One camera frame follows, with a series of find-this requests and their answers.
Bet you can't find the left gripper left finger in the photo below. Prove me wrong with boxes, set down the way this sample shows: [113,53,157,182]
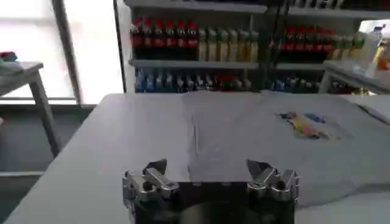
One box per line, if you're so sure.
[122,158,180,209]

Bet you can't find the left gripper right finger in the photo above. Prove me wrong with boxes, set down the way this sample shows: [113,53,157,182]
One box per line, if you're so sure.
[246,159,300,203]

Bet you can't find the grey T-shirt with colourful print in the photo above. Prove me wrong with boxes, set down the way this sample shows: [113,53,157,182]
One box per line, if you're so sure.
[182,90,390,211]

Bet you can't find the white desk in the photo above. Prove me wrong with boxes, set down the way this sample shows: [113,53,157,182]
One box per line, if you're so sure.
[318,59,390,95]

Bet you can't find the shelf rack with red-capped bottles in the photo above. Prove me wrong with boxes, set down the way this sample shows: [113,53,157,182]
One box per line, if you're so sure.
[124,0,269,94]

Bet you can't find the black slanted pole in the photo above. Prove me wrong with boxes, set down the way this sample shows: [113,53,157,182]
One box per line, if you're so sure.
[112,0,127,94]

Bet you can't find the shelf rack with green-capped bottles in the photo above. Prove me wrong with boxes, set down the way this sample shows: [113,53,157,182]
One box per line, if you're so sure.
[268,0,390,94]

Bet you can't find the white side table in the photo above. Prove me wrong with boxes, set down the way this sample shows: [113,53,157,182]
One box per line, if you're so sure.
[0,60,62,158]

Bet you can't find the orange drink bottle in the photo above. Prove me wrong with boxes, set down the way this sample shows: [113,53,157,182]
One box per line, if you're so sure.
[373,39,390,71]

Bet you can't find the clear plastic water bottle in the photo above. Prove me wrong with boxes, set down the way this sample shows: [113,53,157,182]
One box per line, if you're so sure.
[361,26,383,71]

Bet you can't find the red cloth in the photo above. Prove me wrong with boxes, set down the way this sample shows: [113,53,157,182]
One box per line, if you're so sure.
[0,51,18,62]

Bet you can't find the grey window frame post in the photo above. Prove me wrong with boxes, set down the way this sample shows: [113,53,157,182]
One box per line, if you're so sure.
[51,0,83,105]

